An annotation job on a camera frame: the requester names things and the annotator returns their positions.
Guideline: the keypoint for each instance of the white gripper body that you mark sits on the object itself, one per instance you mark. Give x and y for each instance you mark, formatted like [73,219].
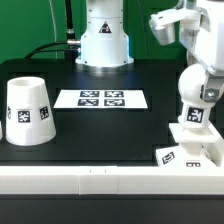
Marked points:
[201,31]

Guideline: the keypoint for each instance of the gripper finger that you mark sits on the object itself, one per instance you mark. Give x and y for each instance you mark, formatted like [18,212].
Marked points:
[211,90]

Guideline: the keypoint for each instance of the white marker sheet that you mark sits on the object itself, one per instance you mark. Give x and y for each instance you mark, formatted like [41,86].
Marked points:
[101,99]

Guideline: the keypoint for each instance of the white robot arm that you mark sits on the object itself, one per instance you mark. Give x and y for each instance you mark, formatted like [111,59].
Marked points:
[105,45]

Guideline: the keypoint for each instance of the white lamp shade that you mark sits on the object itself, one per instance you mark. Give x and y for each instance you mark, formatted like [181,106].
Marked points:
[29,120]

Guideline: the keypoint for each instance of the white lamp bulb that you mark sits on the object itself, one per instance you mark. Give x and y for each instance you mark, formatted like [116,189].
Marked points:
[195,112]

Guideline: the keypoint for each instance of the white lamp base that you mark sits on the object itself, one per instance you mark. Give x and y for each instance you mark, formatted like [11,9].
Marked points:
[195,148]

